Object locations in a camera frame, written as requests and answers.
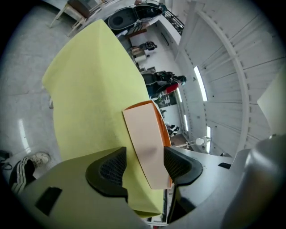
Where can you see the orange and pink card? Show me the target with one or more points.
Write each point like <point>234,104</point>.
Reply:
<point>143,134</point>

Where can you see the silver desk lamp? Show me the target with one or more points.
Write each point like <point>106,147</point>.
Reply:
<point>200,141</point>

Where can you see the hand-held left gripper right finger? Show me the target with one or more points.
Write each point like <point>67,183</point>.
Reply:
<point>210,179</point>

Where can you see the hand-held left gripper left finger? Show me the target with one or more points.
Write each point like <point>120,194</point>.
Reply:
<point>78,201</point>

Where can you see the wooden chair with dark seat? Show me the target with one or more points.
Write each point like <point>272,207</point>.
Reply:
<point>78,7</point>

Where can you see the black metal railing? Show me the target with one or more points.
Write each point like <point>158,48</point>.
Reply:
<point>175,20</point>

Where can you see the person's white left shoe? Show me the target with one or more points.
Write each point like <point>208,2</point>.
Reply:
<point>41,157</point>

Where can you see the person's black striped trousers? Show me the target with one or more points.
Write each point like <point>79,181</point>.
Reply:
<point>21,174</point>

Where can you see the ceiling tube lights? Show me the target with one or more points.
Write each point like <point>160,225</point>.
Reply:
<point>200,82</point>

